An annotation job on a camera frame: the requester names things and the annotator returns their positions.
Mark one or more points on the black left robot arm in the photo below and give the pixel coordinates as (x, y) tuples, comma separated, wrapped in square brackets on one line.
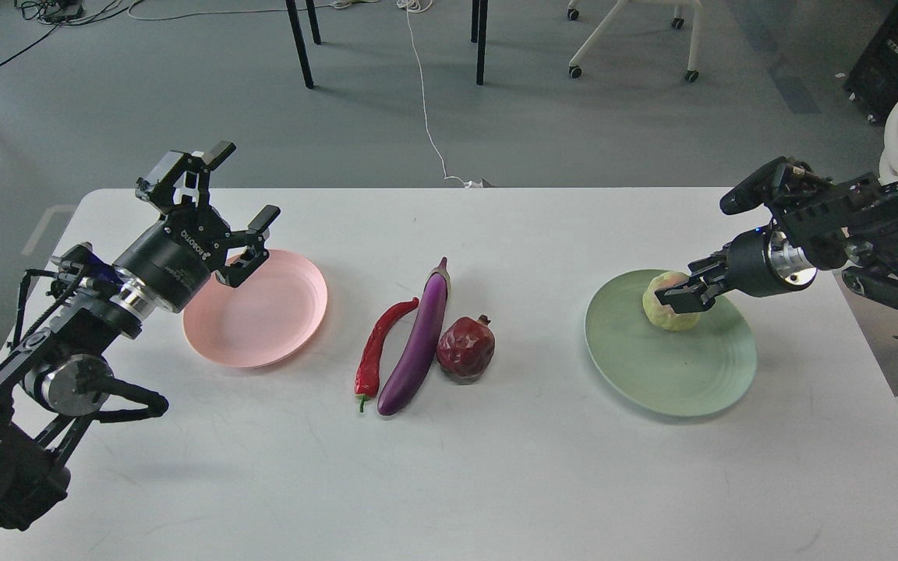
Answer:
[(55, 382)]

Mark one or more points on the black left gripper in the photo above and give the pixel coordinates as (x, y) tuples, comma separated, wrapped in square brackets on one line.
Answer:
[(175, 257)]

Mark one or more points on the purple eggplant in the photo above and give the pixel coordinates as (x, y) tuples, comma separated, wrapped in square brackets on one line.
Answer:
[(413, 365)]

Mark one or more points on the red chili pepper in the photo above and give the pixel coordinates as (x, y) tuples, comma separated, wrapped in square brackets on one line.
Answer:
[(367, 376)]

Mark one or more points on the red pomegranate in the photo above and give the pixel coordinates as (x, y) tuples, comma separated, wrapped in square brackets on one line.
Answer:
[(466, 349)]

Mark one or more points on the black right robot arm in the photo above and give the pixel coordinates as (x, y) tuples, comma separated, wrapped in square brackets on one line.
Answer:
[(816, 225)]

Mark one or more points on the black cabinet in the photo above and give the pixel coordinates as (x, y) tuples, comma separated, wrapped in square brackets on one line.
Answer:
[(872, 83)]

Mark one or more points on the green plate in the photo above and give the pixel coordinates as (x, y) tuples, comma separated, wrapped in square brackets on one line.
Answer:
[(694, 373)]

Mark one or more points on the green yellow guava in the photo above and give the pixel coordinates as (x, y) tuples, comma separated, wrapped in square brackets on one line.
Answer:
[(661, 315)]

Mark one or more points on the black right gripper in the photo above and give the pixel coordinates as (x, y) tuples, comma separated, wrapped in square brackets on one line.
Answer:
[(761, 263)]

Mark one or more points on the pink plate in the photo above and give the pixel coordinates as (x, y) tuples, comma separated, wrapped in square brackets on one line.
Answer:
[(269, 317)]

